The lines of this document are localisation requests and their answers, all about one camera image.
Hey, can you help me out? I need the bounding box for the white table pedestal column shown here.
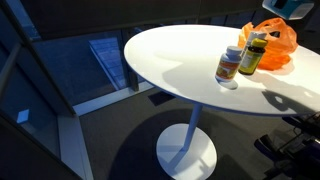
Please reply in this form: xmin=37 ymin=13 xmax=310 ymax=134
xmin=182 ymin=103 xmax=204 ymax=152

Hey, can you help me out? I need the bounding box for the white tube bottle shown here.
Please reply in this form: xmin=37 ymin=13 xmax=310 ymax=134
xmin=240 ymin=30 xmax=268 ymax=58

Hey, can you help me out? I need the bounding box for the dark equipment cart with cables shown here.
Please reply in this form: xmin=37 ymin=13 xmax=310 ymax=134
xmin=253 ymin=112 xmax=320 ymax=180

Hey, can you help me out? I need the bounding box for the yellow-capped amber pill bottle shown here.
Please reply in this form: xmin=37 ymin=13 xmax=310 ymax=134
xmin=237 ymin=37 xmax=269 ymax=76

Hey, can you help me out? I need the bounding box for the blue rectangular container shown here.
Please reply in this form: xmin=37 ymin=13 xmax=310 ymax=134
xmin=262 ymin=0 xmax=315 ymax=21

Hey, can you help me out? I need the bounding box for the white bottle orange label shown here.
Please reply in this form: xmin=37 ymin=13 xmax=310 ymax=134
xmin=214 ymin=45 xmax=243 ymax=84

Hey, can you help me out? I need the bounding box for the white round table base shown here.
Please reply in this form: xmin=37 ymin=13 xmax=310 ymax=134
xmin=155 ymin=123 xmax=218 ymax=180

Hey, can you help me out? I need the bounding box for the orange plastic bag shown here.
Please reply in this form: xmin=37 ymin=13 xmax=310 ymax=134
xmin=237 ymin=17 xmax=299 ymax=72

